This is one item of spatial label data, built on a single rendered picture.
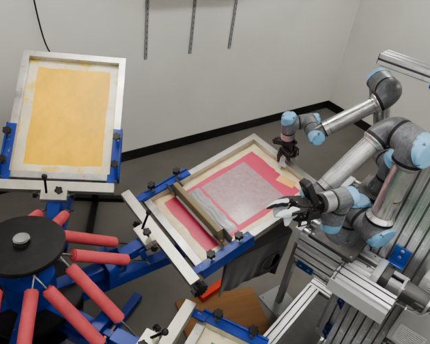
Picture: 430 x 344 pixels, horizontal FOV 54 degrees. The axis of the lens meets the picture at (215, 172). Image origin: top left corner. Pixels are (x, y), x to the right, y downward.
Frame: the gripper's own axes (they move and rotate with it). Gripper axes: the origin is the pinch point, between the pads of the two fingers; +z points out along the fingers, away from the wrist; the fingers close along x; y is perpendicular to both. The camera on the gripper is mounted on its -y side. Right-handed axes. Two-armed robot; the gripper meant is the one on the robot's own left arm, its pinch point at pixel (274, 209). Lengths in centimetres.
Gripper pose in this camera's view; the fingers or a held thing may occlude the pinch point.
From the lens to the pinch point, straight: 139.8
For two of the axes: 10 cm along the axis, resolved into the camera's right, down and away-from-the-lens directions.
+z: -8.9, 1.6, -4.2
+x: -4.4, -4.6, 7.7
